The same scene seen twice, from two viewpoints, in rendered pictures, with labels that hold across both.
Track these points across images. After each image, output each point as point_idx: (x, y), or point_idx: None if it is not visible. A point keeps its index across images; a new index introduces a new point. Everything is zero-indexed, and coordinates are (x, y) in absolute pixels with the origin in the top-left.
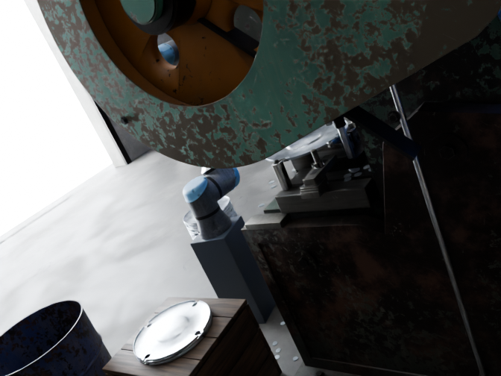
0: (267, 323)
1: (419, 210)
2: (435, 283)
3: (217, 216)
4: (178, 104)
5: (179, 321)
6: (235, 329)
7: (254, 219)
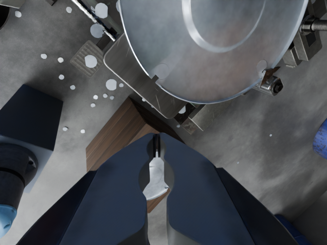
0: (63, 100)
1: None
2: None
3: (18, 167)
4: None
5: None
6: (160, 131)
7: (205, 119)
